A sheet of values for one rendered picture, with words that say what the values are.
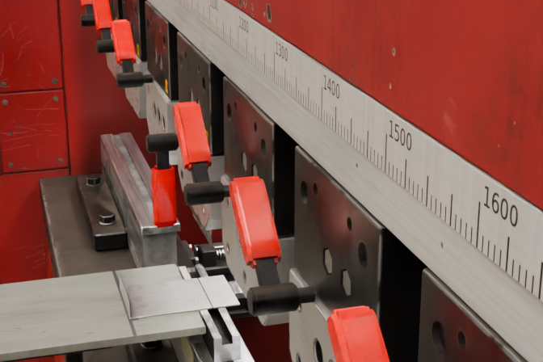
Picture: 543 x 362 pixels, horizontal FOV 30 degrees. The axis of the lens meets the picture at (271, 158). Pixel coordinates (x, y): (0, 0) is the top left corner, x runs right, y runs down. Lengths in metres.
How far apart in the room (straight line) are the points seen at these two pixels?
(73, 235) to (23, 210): 0.33
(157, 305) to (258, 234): 0.57
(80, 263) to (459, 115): 1.26
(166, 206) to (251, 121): 0.28
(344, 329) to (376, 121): 0.11
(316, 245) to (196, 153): 0.22
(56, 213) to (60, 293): 0.62
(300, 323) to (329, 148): 0.14
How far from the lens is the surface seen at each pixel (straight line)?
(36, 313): 1.22
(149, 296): 1.23
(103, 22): 1.40
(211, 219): 0.93
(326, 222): 0.61
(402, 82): 0.48
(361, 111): 0.54
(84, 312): 1.21
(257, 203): 0.66
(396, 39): 0.49
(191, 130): 0.84
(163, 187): 1.01
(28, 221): 2.09
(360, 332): 0.49
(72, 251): 1.70
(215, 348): 1.14
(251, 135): 0.76
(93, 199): 1.83
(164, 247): 1.56
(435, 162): 0.46
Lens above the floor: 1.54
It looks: 18 degrees down
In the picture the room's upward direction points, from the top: straight up
